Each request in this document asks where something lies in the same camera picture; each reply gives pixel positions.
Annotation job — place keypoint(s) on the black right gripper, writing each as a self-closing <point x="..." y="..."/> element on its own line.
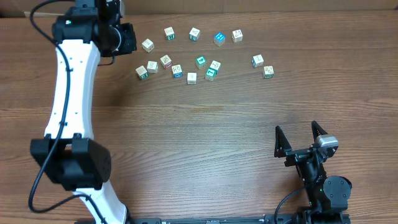
<point x="283" y="147"/>

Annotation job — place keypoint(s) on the wooden block turtle drawing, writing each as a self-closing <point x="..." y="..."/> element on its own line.
<point x="152" y="67"/>

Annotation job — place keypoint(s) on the wooden block red side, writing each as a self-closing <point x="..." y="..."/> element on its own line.
<point x="166" y="61"/>

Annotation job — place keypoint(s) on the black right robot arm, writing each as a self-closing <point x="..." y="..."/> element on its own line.
<point x="327" y="196"/>

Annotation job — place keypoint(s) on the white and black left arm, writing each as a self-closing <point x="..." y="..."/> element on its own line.
<point x="68" y="154"/>

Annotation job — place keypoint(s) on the plain wooden block far left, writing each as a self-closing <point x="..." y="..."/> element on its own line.
<point x="148" y="45"/>

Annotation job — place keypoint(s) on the plain wooden block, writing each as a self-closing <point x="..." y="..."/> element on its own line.
<point x="148" y="45"/>
<point x="191" y="78"/>

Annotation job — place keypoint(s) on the wooden block green side left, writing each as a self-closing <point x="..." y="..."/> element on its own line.
<point x="142" y="73"/>

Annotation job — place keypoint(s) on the wooden block green H side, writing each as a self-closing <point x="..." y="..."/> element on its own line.
<point x="169" y="33"/>

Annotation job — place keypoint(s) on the wooden block blue side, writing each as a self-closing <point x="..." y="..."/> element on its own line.
<point x="257" y="61"/>
<point x="177" y="71"/>

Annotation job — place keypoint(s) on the wooden block green side top row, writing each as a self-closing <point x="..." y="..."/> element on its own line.
<point x="194" y="34"/>

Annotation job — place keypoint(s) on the wooden block green R side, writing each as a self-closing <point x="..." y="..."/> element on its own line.
<point x="268" y="72"/>

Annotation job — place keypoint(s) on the plain wooden block centre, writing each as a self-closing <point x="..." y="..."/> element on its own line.
<point x="191" y="78"/>

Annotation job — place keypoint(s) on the wooden block blue side right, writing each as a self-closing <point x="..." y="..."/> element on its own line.
<point x="257" y="61"/>

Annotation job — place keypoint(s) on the green top block number seven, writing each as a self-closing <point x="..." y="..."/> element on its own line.
<point x="210" y="74"/>

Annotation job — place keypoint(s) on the wooden block anchor drawing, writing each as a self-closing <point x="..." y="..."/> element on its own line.
<point x="215" y="66"/>

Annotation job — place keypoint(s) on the blue top wooden block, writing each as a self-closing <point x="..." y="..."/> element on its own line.
<point x="219" y="39"/>

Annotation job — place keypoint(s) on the wooden block animal drawing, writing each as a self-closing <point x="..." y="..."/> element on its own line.
<point x="237" y="36"/>

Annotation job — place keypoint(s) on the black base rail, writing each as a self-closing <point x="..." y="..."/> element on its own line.
<point x="267" y="219"/>

